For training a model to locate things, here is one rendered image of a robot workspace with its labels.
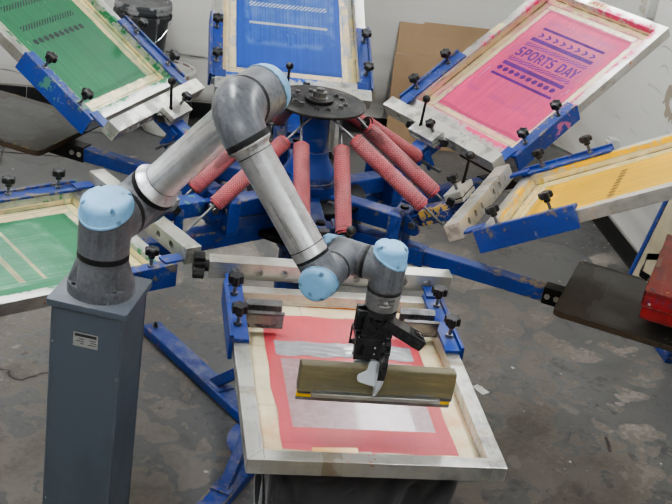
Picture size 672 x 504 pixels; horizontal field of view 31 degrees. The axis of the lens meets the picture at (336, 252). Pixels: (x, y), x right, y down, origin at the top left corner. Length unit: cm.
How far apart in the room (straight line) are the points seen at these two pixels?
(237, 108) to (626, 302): 167
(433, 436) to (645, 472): 198
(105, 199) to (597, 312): 159
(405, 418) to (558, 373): 236
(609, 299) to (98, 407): 163
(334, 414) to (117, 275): 61
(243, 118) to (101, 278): 52
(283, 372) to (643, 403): 246
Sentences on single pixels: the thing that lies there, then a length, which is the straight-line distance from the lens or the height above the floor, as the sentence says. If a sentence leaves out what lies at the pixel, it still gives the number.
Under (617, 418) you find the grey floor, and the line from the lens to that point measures 501.
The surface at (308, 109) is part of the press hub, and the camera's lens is 371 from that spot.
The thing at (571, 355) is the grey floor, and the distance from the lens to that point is 537.
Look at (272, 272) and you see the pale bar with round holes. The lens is 332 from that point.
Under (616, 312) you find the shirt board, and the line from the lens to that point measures 365.
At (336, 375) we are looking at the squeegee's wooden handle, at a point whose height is 113.
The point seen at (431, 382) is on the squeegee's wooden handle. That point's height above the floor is 112.
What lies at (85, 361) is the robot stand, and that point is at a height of 105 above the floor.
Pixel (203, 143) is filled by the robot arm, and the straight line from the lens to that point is 262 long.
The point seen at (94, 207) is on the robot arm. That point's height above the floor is 142.
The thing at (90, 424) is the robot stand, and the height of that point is 89.
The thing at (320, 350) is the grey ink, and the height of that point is 96.
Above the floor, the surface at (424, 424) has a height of 96.
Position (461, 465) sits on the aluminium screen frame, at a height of 99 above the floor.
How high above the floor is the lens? 253
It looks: 26 degrees down
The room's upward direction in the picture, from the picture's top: 9 degrees clockwise
